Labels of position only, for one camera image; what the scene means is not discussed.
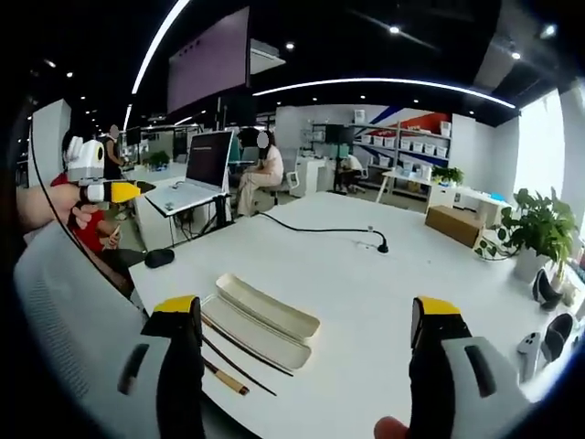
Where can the grey smartphone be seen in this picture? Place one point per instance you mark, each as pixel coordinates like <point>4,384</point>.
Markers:
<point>528,354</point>

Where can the dark thin chopstick utensil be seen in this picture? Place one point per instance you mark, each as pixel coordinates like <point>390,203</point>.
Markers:
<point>247,345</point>
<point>237,366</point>

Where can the black curved object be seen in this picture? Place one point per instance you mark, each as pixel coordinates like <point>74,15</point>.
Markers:
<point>557,336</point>
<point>546,290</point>

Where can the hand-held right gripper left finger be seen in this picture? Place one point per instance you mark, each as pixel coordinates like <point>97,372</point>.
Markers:
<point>178,366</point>

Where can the green potted plant white pot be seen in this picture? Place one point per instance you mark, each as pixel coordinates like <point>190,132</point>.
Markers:
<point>541,224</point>

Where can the large hanging screen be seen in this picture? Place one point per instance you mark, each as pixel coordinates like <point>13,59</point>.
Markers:
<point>208,59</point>

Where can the beige cutlery case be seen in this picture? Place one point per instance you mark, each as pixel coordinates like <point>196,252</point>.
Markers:
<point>267,320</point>

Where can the person's right hand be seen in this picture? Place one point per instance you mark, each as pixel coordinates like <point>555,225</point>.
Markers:
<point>390,429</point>

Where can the shelf with white boxes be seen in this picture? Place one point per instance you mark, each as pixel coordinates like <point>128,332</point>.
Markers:
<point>402,146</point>

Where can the white laptop on stand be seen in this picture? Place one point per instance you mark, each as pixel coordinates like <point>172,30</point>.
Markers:
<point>205,164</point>

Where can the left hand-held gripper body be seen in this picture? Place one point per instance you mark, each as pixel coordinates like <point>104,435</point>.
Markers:
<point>87,160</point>

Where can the small green plant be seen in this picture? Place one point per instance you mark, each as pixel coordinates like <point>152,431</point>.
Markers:
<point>448,174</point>
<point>157,158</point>

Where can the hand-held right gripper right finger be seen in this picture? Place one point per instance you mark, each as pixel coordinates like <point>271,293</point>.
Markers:
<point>439,366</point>

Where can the brown cardboard box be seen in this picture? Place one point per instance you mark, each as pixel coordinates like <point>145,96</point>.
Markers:
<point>454,225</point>

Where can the person's left hand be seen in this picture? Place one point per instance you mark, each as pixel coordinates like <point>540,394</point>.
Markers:
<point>86,215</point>

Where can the black pouch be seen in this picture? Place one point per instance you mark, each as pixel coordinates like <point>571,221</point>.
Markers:
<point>159,259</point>

